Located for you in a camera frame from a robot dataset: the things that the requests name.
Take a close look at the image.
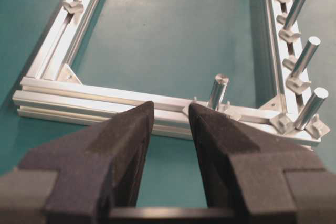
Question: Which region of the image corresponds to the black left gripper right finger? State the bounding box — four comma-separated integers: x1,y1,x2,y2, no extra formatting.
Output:
188,104,327,223

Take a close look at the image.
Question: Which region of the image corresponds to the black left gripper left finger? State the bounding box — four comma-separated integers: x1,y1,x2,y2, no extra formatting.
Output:
18,101,154,223

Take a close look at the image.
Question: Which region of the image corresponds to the metal pin top left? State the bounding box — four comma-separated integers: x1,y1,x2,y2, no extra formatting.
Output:
207,73,229,110

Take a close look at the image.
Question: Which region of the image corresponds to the square aluminium extrusion frame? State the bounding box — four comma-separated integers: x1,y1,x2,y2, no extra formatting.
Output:
13,0,322,147

